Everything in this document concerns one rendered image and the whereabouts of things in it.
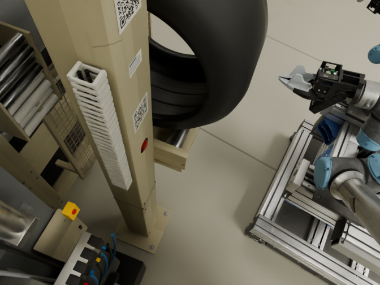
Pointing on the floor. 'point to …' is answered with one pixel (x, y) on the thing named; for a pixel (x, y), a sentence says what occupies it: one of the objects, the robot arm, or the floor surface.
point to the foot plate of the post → (145, 244)
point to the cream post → (78, 8)
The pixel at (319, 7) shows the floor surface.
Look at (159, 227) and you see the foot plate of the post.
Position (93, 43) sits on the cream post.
